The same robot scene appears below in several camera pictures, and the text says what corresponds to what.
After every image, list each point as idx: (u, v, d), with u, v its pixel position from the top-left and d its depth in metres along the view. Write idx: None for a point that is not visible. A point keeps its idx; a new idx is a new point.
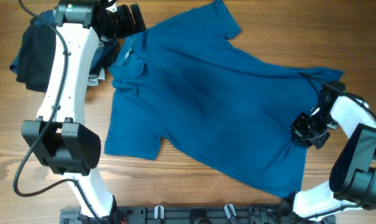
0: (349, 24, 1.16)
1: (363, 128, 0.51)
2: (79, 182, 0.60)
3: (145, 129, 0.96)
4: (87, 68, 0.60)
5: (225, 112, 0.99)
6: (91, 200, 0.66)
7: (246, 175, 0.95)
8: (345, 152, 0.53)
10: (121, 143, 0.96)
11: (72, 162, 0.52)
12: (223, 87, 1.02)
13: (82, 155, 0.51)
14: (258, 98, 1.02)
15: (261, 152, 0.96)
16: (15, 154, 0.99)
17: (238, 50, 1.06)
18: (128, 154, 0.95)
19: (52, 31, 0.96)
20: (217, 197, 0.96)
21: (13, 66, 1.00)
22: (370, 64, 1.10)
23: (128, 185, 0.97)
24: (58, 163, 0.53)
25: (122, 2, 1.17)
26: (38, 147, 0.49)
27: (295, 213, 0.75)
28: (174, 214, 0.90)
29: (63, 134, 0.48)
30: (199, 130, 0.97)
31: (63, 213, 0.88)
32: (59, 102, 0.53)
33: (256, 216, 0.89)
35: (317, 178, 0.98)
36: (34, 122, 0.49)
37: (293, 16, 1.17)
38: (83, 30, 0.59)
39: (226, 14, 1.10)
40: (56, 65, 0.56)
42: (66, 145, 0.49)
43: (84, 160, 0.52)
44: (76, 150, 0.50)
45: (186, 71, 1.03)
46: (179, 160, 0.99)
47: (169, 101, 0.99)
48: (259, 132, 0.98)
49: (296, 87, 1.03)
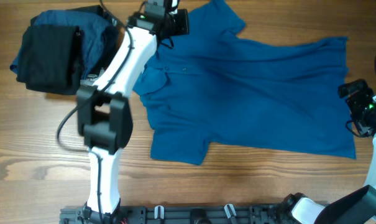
0: (350, 24, 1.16)
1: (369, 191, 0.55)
2: (101, 162, 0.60)
3: (188, 132, 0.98)
4: (142, 65, 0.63)
5: (257, 102, 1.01)
6: (104, 186, 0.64)
7: (296, 146, 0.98)
8: (339, 205, 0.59)
10: (168, 150, 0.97)
11: (106, 134, 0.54)
12: (247, 76, 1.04)
13: (118, 129, 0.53)
14: (286, 85, 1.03)
15: (309, 129, 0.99)
16: (15, 154, 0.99)
17: (246, 41, 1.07)
18: (184, 158, 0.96)
19: (51, 31, 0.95)
20: (217, 198, 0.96)
21: (13, 66, 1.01)
22: (369, 65, 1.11)
23: (128, 185, 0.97)
24: (93, 132, 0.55)
25: (122, 2, 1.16)
26: (84, 109, 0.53)
27: (293, 215, 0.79)
28: (174, 214, 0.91)
29: (112, 103, 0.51)
30: (240, 121, 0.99)
31: (63, 213, 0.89)
32: (115, 78, 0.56)
33: (256, 216, 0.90)
35: (317, 178, 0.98)
36: (88, 87, 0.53)
37: (293, 16, 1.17)
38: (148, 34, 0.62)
39: (227, 11, 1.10)
40: (121, 55, 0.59)
42: (110, 114, 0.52)
43: (117, 136, 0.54)
44: (117, 123, 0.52)
45: (207, 68, 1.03)
46: (220, 160, 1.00)
47: (199, 102, 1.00)
48: (298, 116, 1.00)
49: (319, 58, 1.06)
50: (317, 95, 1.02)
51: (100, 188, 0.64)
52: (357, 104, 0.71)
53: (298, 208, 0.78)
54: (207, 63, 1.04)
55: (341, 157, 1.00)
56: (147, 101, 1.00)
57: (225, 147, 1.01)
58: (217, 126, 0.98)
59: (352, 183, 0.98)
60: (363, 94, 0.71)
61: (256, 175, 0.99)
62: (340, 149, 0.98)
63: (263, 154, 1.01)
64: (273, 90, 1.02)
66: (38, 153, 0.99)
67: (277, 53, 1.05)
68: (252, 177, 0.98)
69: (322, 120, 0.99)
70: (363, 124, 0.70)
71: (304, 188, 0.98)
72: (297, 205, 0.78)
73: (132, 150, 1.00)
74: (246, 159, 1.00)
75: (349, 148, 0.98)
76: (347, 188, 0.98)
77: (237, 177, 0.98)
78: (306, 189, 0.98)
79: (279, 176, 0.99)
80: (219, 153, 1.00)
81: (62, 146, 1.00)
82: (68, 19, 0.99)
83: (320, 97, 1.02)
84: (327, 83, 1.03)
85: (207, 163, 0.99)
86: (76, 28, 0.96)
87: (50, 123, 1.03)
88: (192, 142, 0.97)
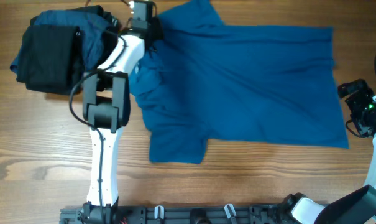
0: (350, 25, 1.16)
1: (369, 190, 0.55)
2: (104, 141, 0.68)
3: (184, 129, 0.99)
4: (135, 59, 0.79)
5: (251, 99, 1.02)
6: (105, 172, 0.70)
7: (291, 142, 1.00)
8: (339, 205, 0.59)
10: (165, 149, 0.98)
11: (111, 109, 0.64)
12: (240, 73, 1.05)
13: (120, 100, 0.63)
14: (278, 83, 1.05)
15: (304, 126, 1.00)
16: (15, 154, 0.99)
17: (236, 38, 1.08)
18: (182, 157, 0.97)
19: (51, 31, 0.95)
20: (217, 198, 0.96)
21: (13, 66, 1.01)
22: (369, 65, 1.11)
23: (128, 185, 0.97)
24: (98, 110, 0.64)
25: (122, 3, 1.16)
26: (91, 87, 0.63)
27: (293, 216, 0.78)
28: (174, 214, 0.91)
29: (115, 79, 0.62)
30: (235, 117, 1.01)
31: (63, 213, 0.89)
32: (115, 64, 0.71)
33: (256, 216, 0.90)
35: (317, 178, 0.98)
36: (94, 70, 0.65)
37: (293, 15, 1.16)
38: (138, 38, 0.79)
39: (211, 10, 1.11)
40: (118, 50, 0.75)
42: (114, 88, 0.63)
43: (120, 108, 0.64)
44: (120, 94, 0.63)
45: (199, 66, 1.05)
46: (220, 160, 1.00)
47: (194, 101, 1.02)
48: (291, 112, 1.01)
49: (309, 56, 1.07)
50: (309, 93, 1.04)
51: (102, 175, 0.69)
52: (355, 103, 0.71)
53: (297, 208, 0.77)
54: (199, 61, 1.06)
55: (341, 157, 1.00)
56: (142, 101, 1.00)
57: (224, 146, 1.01)
58: (211, 122, 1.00)
59: (352, 183, 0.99)
60: (362, 94, 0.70)
61: (256, 175, 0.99)
62: (334, 140, 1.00)
63: (263, 154, 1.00)
64: (266, 88, 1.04)
66: (38, 153, 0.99)
67: (267, 53, 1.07)
68: (252, 177, 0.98)
69: (314, 116, 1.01)
70: (363, 123, 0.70)
71: (304, 188, 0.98)
72: (296, 206, 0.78)
73: (131, 150, 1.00)
74: (246, 159, 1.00)
75: (342, 140, 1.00)
76: (347, 187, 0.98)
77: (237, 177, 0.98)
78: (306, 189, 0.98)
79: (279, 176, 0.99)
80: (219, 153, 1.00)
81: (61, 146, 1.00)
82: (68, 20, 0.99)
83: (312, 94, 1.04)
84: (318, 80, 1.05)
85: (206, 163, 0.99)
86: (76, 28, 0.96)
87: (50, 122, 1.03)
88: (189, 139, 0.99)
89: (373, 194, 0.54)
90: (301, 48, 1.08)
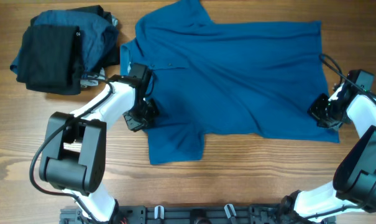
0: (349, 24, 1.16)
1: (374, 131, 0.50)
2: (79, 198, 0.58)
3: (180, 127, 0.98)
4: (118, 112, 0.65)
5: (244, 94, 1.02)
6: (91, 209, 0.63)
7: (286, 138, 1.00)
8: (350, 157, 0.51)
10: (163, 149, 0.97)
11: (78, 166, 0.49)
12: (232, 68, 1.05)
13: (91, 156, 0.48)
14: (272, 78, 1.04)
15: (299, 122, 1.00)
16: (15, 154, 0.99)
17: (227, 33, 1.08)
18: (179, 156, 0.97)
19: (52, 31, 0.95)
20: (217, 197, 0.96)
21: (13, 66, 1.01)
22: (368, 65, 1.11)
23: (128, 185, 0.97)
24: (60, 167, 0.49)
25: (122, 3, 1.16)
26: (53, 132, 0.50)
27: (295, 211, 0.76)
28: (174, 214, 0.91)
29: (88, 129, 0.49)
30: (229, 114, 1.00)
31: (63, 213, 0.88)
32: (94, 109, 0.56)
33: (256, 216, 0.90)
35: (317, 178, 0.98)
36: (63, 114, 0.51)
37: (294, 15, 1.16)
38: (128, 86, 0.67)
39: (200, 8, 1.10)
40: (100, 96, 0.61)
42: (84, 140, 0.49)
43: (88, 168, 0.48)
44: (91, 150, 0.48)
45: (191, 62, 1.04)
46: (219, 160, 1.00)
47: (188, 97, 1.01)
48: (286, 108, 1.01)
49: (302, 51, 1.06)
50: (303, 88, 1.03)
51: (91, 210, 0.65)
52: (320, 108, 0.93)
53: (298, 201, 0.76)
54: (191, 56, 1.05)
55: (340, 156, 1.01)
56: None
57: (220, 144, 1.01)
58: (207, 120, 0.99)
59: None
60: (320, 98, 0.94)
61: (256, 175, 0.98)
62: (327, 133, 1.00)
63: (263, 154, 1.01)
64: (259, 83, 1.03)
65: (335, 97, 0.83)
66: None
67: (261, 50, 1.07)
68: (252, 177, 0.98)
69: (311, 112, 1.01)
70: (332, 114, 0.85)
71: (304, 188, 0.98)
72: (299, 199, 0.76)
73: (131, 150, 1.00)
74: (246, 158, 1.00)
75: (334, 134, 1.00)
76: None
77: (238, 177, 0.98)
78: (306, 189, 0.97)
79: (279, 176, 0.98)
80: (215, 151, 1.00)
81: None
82: (68, 19, 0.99)
83: (306, 90, 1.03)
84: (312, 74, 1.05)
85: (206, 163, 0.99)
86: (76, 28, 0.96)
87: None
88: (185, 136, 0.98)
89: None
90: (293, 43, 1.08)
